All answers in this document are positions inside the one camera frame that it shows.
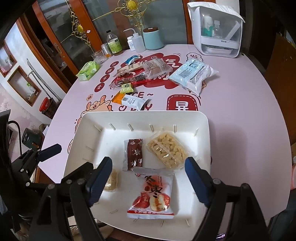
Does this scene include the dark brown snack sachet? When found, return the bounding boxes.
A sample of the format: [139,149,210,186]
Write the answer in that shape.
[122,138,143,171]

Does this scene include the red jujube snack bag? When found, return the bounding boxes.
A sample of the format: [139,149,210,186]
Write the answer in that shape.
[127,167,175,219]

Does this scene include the small green candy packet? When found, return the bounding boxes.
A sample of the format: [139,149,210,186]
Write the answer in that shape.
[120,83,134,94]

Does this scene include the light blue snack package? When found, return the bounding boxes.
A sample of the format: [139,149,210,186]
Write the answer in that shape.
[169,58,218,95]

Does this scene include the kraft paper cracker pack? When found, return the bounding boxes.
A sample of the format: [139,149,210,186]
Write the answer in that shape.
[114,63,144,77]

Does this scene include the red dark dried fruit pack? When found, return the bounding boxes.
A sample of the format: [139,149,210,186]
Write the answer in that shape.
[109,72,151,89]

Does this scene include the clear pack brown crackers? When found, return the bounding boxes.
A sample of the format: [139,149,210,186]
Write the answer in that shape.
[142,58,173,80]

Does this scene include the clear bag small yellow puffs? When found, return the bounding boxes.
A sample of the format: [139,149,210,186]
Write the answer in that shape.
[103,169,118,192]

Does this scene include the red bucket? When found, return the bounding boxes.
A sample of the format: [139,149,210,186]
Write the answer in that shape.
[39,97,52,112]

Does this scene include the white plastic tray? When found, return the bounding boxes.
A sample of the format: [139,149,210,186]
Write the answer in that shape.
[65,111,211,240]

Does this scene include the green tissue pack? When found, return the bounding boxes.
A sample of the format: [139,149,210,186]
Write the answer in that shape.
[76,61,100,81]

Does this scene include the clear drinking glass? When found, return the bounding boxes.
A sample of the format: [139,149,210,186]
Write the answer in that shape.
[91,50,107,65]

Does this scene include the small metal can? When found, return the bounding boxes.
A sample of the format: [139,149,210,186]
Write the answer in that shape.
[101,43,113,58]

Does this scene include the wooden glass door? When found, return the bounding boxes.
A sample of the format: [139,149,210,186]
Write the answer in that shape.
[16,1,193,92]

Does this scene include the small blue white packet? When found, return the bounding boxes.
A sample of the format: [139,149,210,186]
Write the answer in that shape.
[125,54,142,65]

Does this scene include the green label plastic bottle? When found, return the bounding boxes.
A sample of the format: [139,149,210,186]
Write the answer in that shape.
[106,30,122,54]

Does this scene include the brown wooden cabinet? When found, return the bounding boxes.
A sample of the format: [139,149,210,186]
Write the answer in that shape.
[264,35,296,144]

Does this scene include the small white pill bottle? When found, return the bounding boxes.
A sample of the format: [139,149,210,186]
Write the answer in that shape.
[127,36,135,51]

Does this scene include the white squeeze wash bottle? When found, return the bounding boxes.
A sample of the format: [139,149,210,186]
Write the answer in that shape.
[123,28,146,53]

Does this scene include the light blue canister brown lid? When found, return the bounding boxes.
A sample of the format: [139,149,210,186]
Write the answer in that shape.
[142,27,164,50]

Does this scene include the white clear storage box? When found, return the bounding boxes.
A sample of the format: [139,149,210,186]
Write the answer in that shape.
[187,1,245,58]

